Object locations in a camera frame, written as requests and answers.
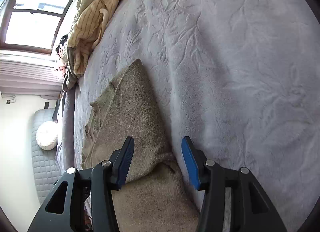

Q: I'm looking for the lavender embossed bed blanket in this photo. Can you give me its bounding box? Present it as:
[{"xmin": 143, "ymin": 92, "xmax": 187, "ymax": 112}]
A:
[{"xmin": 55, "ymin": 0, "xmax": 320, "ymax": 232}]

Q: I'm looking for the grey quilted headboard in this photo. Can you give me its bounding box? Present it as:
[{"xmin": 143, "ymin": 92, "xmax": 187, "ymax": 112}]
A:
[{"xmin": 31, "ymin": 109, "xmax": 61, "ymax": 204}]

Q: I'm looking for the olive brown knit sweater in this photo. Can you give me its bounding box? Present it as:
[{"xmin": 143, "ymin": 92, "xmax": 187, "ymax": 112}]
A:
[{"xmin": 82, "ymin": 60, "xmax": 199, "ymax": 231}]

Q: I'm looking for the white round cushion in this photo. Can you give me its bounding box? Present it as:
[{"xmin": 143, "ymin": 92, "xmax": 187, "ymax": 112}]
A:
[{"xmin": 36, "ymin": 121, "xmax": 58, "ymax": 151}]

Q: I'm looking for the cream striped garment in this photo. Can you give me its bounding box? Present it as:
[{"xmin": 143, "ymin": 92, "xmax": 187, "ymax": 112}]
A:
[{"xmin": 67, "ymin": 0, "xmax": 120, "ymax": 78}]

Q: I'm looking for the wooden framed window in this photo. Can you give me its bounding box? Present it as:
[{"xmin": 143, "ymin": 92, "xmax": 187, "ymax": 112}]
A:
[{"xmin": 1, "ymin": 0, "xmax": 74, "ymax": 55}]

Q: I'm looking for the grey pleated curtain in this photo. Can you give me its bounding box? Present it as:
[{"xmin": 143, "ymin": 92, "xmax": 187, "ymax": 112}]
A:
[{"xmin": 1, "ymin": 50, "xmax": 63, "ymax": 97}]

